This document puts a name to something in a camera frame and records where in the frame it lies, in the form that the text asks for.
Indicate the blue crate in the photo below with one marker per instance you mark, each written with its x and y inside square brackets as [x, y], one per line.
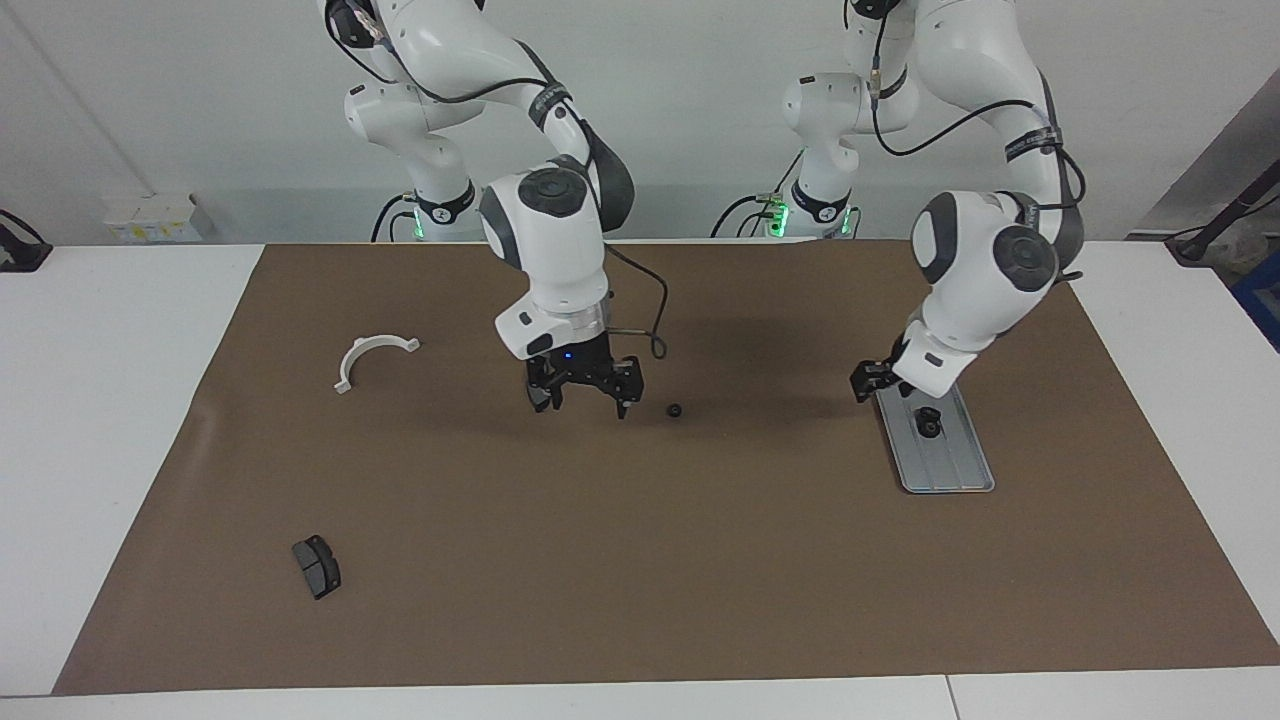
[1262, 300]

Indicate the white wall socket box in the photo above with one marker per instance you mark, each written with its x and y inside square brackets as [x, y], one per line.
[150, 215]

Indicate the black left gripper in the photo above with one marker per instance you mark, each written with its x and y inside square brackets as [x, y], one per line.
[894, 362]

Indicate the brown table mat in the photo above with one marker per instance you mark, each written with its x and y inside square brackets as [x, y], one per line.
[700, 550]

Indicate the short dark grey brake pad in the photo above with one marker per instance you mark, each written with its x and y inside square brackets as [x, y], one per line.
[318, 570]

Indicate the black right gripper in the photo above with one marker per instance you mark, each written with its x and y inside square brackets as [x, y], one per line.
[578, 360]

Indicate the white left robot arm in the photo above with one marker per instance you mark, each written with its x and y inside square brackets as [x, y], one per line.
[970, 290]

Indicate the black tripod stand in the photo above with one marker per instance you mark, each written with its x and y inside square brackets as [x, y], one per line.
[1190, 248]

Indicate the black clamp stand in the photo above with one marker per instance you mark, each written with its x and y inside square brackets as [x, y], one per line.
[20, 255]

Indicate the white curved plastic bracket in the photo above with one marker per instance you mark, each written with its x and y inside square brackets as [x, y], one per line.
[350, 362]

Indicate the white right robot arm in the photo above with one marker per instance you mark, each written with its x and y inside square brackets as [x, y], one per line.
[550, 240]

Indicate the silver metal tray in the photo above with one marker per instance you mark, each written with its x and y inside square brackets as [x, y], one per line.
[950, 465]

